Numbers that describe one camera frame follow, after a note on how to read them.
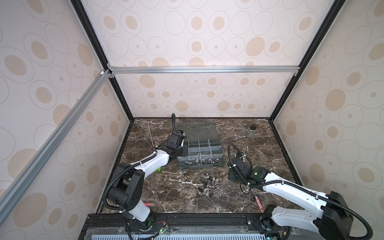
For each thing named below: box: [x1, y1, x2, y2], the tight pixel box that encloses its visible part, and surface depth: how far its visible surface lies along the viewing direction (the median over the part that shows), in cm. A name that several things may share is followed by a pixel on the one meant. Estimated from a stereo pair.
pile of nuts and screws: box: [194, 172, 222, 196], surface depth 88 cm
